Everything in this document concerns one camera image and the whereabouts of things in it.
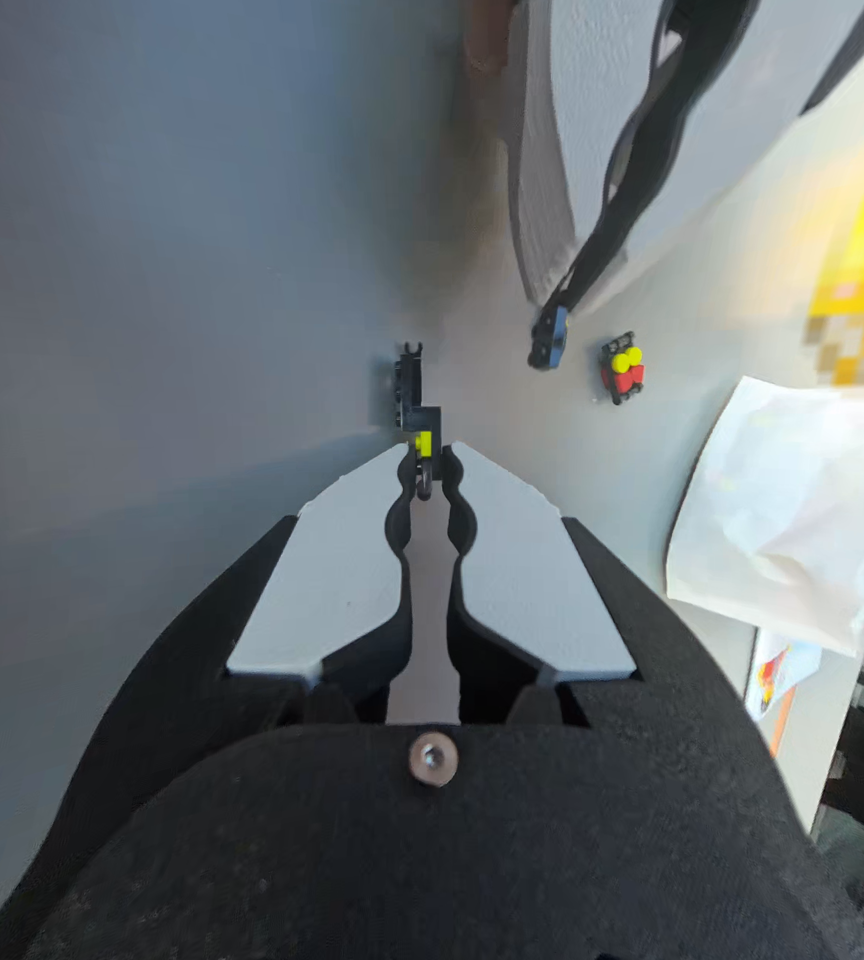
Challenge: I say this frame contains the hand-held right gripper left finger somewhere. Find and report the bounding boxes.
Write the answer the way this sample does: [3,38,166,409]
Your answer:
[227,444,415,679]

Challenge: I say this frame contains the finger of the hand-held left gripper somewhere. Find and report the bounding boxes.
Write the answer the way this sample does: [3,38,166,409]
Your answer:
[504,0,676,319]
[567,0,864,319]

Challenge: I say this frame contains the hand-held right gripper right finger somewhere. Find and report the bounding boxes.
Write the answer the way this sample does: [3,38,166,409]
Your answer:
[444,441,640,684]

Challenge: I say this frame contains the black lego bracket yellow stud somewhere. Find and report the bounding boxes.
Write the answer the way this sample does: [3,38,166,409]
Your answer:
[393,342,445,501]

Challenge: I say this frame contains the small black lego piece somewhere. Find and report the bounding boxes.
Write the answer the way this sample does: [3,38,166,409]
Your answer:
[528,305,574,373]

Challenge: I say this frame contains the black red yellow brick plate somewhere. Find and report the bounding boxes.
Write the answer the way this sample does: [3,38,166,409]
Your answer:
[599,332,647,406]

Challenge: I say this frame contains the torn printed white paper bag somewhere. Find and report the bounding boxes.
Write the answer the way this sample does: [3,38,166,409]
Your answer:
[663,375,864,657]

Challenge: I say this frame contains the person's left hand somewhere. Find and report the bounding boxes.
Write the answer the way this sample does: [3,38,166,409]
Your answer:
[459,0,520,76]

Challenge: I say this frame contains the white blue instruction leaflet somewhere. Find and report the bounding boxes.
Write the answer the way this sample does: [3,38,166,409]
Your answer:
[747,627,826,759]

